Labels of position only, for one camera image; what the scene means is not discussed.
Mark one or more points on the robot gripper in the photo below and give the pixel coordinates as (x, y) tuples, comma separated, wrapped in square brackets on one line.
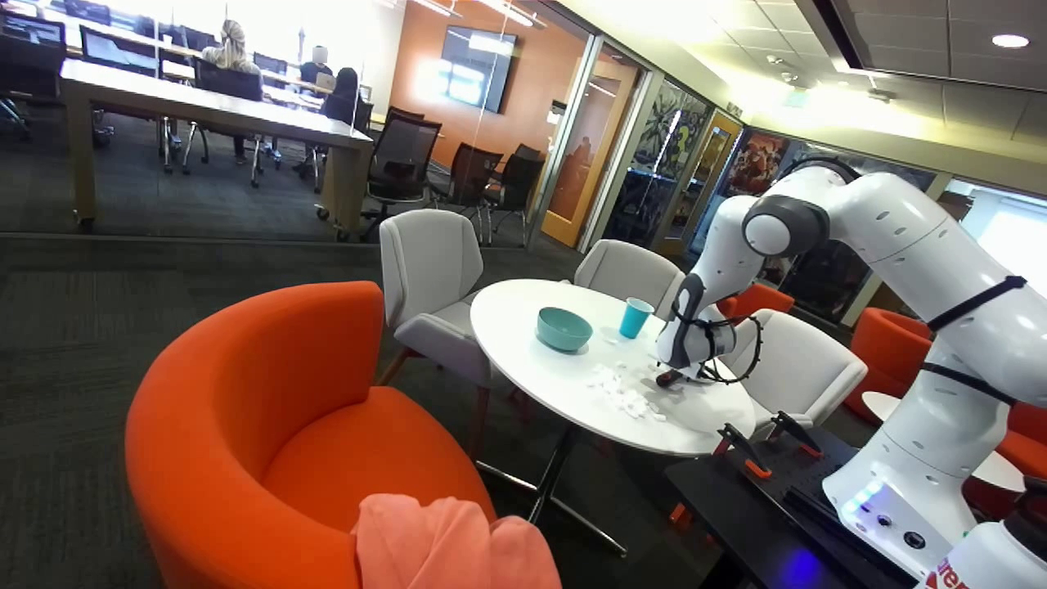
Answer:
[(690, 344)]

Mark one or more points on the blue plastic cup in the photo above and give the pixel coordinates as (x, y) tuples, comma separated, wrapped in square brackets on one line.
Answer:
[(631, 318)]

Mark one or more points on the orange tub chair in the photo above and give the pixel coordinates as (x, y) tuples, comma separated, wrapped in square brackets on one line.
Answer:
[(763, 297), (884, 354), (1028, 450)]

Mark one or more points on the light grey upholstered chair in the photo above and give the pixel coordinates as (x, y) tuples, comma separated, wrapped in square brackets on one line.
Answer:
[(801, 372), (624, 271), (430, 262)]

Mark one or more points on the teal bowl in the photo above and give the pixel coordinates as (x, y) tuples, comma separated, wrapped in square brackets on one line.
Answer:
[(562, 330)]

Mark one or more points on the wood framed glass door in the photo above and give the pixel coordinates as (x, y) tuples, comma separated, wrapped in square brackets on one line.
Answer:
[(707, 164), (584, 142)]

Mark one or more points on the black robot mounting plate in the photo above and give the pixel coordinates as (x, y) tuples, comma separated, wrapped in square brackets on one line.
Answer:
[(763, 525)]

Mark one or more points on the dark office chair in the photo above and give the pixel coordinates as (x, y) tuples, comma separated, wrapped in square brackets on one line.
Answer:
[(516, 180), (473, 170)]

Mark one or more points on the salmon pink cloth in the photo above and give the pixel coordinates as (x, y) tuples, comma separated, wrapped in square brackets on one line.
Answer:
[(435, 545)]

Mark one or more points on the small white round table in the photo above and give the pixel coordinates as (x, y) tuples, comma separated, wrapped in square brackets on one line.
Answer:
[(1003, 472)]

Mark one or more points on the black mesh office chair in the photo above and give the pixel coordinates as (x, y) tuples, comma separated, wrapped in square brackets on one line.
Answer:
[(404, 151)]

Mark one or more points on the large orange tub armchair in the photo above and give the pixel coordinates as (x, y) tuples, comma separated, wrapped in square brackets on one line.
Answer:
[(271, 380)]

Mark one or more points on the round ceiling light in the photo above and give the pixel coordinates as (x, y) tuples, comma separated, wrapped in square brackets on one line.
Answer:
[(1009, 39)]

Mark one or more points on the black swivel chair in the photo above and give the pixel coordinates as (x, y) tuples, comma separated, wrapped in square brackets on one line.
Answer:
[(226, 85)]

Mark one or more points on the blonde seated person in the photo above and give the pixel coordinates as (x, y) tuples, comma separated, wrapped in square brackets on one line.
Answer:
[(231, 45)]

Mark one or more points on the long wooden table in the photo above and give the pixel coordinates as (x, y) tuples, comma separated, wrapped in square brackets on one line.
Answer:
[(198, 99)]

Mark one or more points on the dark computer monitor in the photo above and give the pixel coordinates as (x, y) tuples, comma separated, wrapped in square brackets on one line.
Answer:
[(29, 37), (118, 49)]

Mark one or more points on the red wall poster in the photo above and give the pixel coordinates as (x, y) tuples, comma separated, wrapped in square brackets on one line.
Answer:
[(753, 162)]

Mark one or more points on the wall mounted tv screen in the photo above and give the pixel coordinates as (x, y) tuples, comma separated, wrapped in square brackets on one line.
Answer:
[(475, 68)]

